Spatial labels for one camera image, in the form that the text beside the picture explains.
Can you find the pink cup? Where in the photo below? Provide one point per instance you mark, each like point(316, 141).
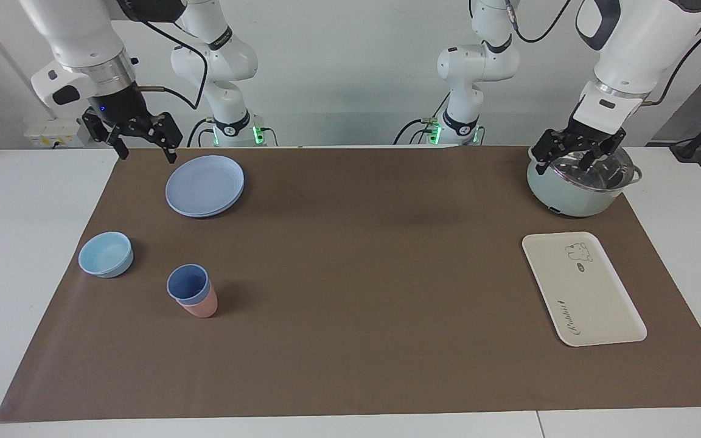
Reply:
point(203, 307)

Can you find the cream rabbit print tray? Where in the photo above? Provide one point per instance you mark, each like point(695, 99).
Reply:
point(582, 292)

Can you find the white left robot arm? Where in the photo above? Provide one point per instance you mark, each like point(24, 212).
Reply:
point(642, 42)

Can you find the blue ribbed cup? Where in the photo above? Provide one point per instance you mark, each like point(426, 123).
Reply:
point(187, 285)

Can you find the brown table mat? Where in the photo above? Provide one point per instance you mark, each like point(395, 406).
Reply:
point(356, 292)

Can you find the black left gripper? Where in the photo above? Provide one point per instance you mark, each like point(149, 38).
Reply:
point(597, 137)

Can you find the light blue bowl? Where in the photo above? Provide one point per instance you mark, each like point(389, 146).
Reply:
point(104, 254)

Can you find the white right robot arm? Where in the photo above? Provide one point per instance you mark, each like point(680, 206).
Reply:
point(76, 30)

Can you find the pale green cooking pot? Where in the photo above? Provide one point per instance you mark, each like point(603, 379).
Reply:
point(569, 199)

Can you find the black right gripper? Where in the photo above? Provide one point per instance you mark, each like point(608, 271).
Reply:
point(120, 109)

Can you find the white power strip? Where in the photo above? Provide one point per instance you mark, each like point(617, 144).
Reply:
point(52, 134)

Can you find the blue round plate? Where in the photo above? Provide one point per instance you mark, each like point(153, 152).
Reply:
point(203, 185)

